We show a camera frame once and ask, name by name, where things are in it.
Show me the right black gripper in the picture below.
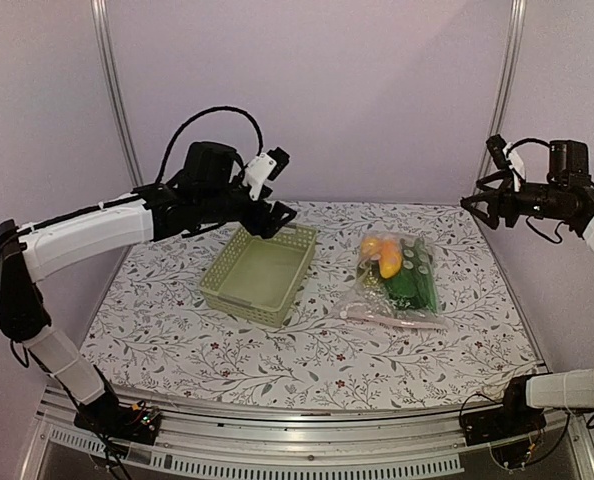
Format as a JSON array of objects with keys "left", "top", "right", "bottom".
[{"left": 463, "top": 169, "right": 569, "bottom": 229}]

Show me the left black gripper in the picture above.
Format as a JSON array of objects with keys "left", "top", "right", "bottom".
[{"left": 199, "top": 175, "right": 299, "bottom": 239}]

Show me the beige perforated plastic basket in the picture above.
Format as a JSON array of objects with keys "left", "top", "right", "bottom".
[{"left": 199, "top": 223, "right": 318, "bottom": 328}]

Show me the yellow lemon toy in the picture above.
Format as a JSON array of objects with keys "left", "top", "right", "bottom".
[{"left": 360, "top": 236, "right": 381, "bottom": 257}]

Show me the green cucumber toy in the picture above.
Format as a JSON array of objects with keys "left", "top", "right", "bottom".
[{"left": 416, "top": 238, "right": 438, "bottom": 314}]

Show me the clear zip top bag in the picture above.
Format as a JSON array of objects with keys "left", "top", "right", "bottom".
[{"left": 333, "top": 230, "right": 447, "bottom": 330}]

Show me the bok choy toy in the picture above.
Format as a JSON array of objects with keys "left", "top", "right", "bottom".
[{"left": 383, "top": 270, "right": 422, "bottom": 311}]

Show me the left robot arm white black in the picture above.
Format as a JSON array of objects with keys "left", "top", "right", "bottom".
[{"left": 0, "top": 141, "right": 296, "bottom": 434}]

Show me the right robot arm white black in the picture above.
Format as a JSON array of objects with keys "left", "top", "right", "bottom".
[{"left": 460, "top": 135, "right": 594, "bottom": 445}]

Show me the floral tablecloth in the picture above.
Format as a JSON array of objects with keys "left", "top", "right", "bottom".
[{"left": 82, "top": 202, "right": 542, "bottom": 410}]

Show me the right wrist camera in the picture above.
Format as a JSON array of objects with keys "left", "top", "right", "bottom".
[{"left": 486, "top": 134, "right": 526, "bottom": 192}]

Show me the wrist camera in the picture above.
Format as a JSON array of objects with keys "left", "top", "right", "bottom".
[
  {"left": 243, "top": 147, "right": 290, "bottom": 201},
  {"left": 486, "top": 134, "right": 526, "bottom": 192}
]

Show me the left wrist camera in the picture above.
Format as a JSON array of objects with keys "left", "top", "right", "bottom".
[{"left": 243, "top": 147, "right": 290, "bottom": 201}]

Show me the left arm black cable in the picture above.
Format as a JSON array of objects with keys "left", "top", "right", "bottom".
[{"left": 156, "top": 105, "right": 264, "bottom": 186}]

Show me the right aluminium frame post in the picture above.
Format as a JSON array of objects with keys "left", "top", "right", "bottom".
[{"left": 474, "top": 0, "right": 526, "bottom": 191}]

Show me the aluminium frame post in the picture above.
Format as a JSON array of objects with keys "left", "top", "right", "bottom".
[
  {"left": 90, "top": 0, "right": 144, "bottom": 186},
  {"left": 474, "top": 0, "right": 526, "bottom": 191}
]

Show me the aluminium front rail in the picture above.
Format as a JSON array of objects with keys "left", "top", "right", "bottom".
[{"left": 19, "top": 386, "right": 594, "bottom": 479}]

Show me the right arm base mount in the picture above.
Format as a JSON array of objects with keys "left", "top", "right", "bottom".
[{"left": 458, "top": 392, "right": 547, "bottom": 470}]

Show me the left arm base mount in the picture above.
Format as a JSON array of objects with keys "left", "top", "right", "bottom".
[{"left": 74, "top": 393, "right": 162, "bottom": 446}]

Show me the left aluminium frame post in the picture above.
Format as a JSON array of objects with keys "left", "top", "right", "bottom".
[{"left": 90, "top": 0, "right": 144, "bottom": 186}]

